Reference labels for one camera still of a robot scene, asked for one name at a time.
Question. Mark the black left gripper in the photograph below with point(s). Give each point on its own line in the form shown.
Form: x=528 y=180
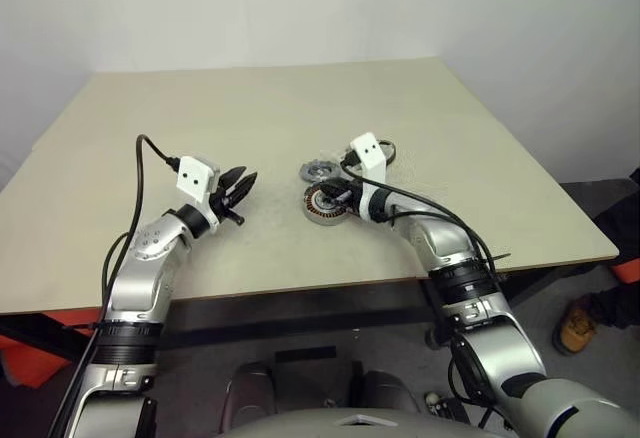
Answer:
x=226 y=200

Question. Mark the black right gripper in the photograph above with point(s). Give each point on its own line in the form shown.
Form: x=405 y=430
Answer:
x=352 y=195

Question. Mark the grey metal cover plate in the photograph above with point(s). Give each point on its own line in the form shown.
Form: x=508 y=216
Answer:
x=316 y=170

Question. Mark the grey motor housing copper windings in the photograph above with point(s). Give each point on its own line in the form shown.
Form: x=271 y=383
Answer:
x=320 y=220

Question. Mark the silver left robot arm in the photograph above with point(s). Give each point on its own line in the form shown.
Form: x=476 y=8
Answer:
x=140 y=278

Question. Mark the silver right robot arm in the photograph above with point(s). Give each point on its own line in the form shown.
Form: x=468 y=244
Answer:
x=480 y=338

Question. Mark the dark rounded shape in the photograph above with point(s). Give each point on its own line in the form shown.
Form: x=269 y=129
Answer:
x=385 y=388
x=250 y=393

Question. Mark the silver robot torso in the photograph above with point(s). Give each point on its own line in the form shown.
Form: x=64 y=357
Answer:
x=350 y=420

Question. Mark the small white wheel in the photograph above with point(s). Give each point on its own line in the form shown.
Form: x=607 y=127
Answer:
x=433 y=400

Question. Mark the tan boot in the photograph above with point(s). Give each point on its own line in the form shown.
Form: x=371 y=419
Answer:
x=575 y=330

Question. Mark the orange object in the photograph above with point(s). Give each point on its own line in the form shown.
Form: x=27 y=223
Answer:
x=25 y=363

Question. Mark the person's dark trouser leg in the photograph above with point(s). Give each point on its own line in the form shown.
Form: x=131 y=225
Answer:
x=622 y=238

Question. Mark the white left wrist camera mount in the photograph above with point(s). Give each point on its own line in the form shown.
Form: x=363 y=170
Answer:
x=196 y=174

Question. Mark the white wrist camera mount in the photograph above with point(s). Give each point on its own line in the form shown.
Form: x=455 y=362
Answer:
x=369 y=150
x=196 y=174

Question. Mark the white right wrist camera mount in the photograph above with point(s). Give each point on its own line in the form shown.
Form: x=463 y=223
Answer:
x=369 y=150

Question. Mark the black table frame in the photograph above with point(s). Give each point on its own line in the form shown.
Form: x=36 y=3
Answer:
x=300 y=303

